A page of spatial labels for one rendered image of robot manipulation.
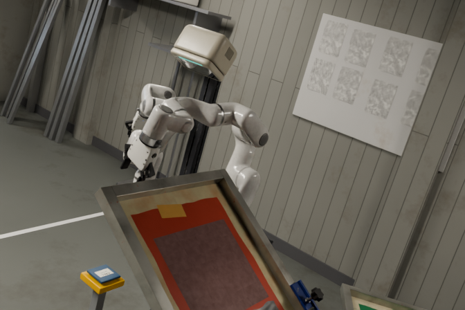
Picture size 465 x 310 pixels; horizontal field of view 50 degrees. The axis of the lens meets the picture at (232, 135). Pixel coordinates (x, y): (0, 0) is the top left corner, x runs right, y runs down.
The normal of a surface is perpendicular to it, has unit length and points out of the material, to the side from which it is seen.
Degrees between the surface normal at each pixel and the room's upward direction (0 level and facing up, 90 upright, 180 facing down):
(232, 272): 32
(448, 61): 90
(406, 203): 90
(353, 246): 90
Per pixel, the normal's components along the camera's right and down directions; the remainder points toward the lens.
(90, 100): -0.57, 0.05
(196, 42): -0.39, -0.37
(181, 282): 0.62, -0.61
